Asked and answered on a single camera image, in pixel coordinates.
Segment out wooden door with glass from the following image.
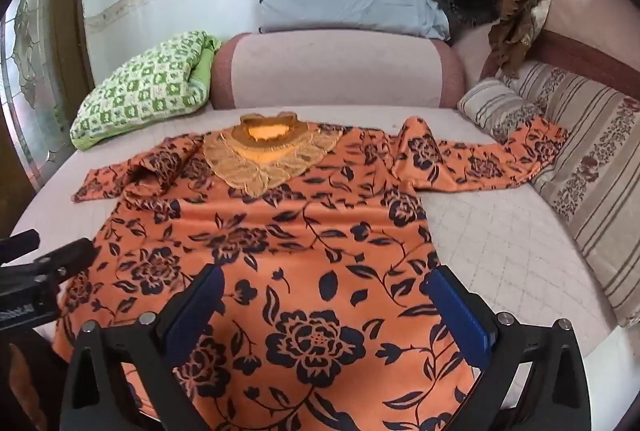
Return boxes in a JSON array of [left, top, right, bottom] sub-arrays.
[[0, 0, 97, 222]]

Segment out green checkered folded blanket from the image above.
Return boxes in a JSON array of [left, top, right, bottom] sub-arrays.
[[69, 30, 222, 150]]

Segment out pink quilted mattress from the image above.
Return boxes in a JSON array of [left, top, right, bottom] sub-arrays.
[[9, 103, 623, 431]]

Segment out pink padded bolster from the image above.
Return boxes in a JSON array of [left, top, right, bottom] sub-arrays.
[[210, 32, 467, 110], [451, 0, 640, 98]]

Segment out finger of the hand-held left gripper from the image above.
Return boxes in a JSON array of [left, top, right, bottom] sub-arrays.
[[0, 230, 41, 265], [30, 238, 99, 283]]

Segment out brown ruffled cloth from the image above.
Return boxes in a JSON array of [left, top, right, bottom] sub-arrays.
[[487, 0, 583, 79]]

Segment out orange floral blouse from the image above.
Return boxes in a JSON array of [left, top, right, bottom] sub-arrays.
[[52, 111, 571, 431]]

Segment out large striped floral cushion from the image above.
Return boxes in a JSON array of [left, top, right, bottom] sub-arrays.
[[502, 60, 640, 328]]

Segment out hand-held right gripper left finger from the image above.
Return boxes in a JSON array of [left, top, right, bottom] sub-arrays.
[[64, 265, 226, 431]]

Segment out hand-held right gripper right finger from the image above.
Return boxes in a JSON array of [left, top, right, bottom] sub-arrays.
[[423, 265, 593, 431]]

